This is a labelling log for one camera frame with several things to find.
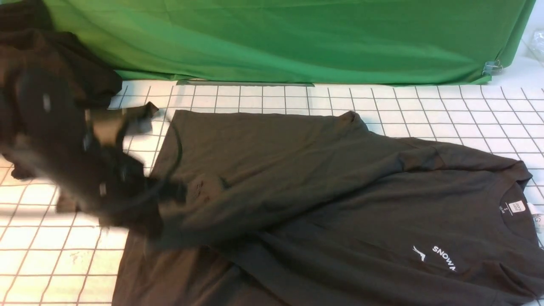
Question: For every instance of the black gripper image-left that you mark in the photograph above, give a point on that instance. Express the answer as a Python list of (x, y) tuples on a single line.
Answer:
[(118, 193)]

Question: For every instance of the gray long-sleeved shirt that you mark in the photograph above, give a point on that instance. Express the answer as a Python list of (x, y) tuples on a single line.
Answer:
[(285, 210)]

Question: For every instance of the white grid table mat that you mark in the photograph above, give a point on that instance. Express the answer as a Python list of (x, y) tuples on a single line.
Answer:
[(68, 260)]

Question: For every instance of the green backdrop cloth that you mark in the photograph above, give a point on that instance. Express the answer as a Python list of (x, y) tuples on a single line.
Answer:
[(348, 42)]

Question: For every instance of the black clothes pile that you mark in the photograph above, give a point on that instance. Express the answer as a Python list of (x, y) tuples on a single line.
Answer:
[(38, 55)]

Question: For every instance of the metal binder clip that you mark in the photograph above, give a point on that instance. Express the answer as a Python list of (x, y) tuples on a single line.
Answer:
[(492, 67)]

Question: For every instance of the white hang tag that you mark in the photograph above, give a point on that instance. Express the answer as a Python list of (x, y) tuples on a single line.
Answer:
[(538, 220)]

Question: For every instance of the clear plastic bag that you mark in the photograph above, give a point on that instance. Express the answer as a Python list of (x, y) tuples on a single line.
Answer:
[(535, 45)]

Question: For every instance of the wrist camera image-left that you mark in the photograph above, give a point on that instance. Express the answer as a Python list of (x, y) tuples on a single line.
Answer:
[(109, 127)]

